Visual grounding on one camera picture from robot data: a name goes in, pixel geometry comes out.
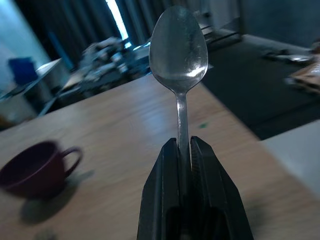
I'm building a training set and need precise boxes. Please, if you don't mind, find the dark floor mat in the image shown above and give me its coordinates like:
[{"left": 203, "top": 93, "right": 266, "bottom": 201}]
[{"left": 201, "top": 33, "right": 320, "bottom": 141}]

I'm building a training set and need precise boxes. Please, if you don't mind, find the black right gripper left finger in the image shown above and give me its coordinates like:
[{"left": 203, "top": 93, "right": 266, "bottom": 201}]
[{"left": 136, "top": 138, "right": 186, "bottom": 240}]

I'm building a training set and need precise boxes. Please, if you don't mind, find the cardboard box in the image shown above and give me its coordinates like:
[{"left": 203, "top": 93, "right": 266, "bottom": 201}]
[{"left": 284, "top": 61, "right": 320, "bottom": 95}]

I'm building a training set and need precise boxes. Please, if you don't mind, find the blue box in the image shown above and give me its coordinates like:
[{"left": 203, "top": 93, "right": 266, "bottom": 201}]
[{"left": 8, "top": 56, "right": 37, "bottom": 83}]

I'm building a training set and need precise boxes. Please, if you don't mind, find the silver metal spoon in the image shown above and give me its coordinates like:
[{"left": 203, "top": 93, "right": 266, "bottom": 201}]
[{"left": 148, "top": 5, "right": 209, "bottom": 173}]

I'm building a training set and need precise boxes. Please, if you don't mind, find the dark curtain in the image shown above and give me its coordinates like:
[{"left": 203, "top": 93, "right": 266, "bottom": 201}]
[{"left": 14, "top": 0, "right": 241, "bottom": 68}]

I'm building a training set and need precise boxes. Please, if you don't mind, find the dark purple cup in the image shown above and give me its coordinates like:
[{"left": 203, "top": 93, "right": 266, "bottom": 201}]
[{"left": 0, "top": 141, "right": 83, "bottom": 201}]

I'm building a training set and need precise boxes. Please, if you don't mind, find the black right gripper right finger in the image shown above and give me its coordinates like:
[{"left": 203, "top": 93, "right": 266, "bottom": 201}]
[{"left": 184, "top": 135, "right": 254, "bottom": 240}]

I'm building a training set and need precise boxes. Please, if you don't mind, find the grey side table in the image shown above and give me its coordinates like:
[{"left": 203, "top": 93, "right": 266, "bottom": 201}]
[{"left": 0, "top": 57, "right": 72, "bottom": 121}]

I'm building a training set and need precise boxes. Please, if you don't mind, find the pile of clutter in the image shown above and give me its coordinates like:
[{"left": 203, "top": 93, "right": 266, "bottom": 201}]
[{"left": 59, "top": 36, "right": 153, "bottom": 93}]

